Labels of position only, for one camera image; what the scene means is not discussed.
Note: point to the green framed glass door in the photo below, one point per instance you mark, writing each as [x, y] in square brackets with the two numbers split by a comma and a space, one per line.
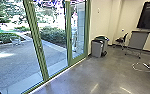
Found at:
[78, 30]

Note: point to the grey indoor trash bin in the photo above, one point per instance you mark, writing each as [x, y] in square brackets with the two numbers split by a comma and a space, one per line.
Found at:
[97, 48]

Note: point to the small black office chair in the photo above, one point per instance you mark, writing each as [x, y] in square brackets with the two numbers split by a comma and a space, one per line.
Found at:
[121, 40]

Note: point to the outdoor metal chair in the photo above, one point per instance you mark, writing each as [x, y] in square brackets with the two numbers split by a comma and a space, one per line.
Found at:
[15, 41]

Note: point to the green framed glass wall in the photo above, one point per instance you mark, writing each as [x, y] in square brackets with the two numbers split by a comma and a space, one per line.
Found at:
[36, 43]

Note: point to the white wall switch plate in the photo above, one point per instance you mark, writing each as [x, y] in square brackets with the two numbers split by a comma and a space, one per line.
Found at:
[98, 10]

